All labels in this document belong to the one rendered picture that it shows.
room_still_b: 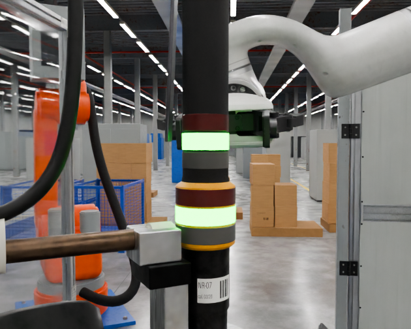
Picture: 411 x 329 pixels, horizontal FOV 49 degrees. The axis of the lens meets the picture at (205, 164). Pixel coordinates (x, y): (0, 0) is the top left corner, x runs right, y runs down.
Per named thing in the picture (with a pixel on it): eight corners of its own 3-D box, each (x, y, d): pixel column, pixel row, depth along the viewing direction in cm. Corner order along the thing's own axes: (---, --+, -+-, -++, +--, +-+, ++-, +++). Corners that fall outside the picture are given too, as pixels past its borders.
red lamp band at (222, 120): (194, 130, 30) (194, 112, 30) (174, 132, 33) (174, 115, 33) (237, 131, 31) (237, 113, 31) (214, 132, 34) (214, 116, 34)
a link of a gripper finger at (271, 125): (292, 136, 49) (296, 148, 43) (263, 136, 50) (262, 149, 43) (292, 106, 48) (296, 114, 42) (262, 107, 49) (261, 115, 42)
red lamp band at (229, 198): (190, 209, 30) (190, 190, 30) (166, 201, 33) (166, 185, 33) (246, 205, 32) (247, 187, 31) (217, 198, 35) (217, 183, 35)
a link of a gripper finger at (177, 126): (194, 138, 51) (183, 150, 44) (166, 139, 51) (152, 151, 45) (192, 109, 50) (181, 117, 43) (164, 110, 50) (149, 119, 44)
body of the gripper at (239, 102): (273, 138, 60) (274, 156, 50) (198, 140, 62) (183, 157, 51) (273, 81, 59) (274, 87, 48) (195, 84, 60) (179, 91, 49)
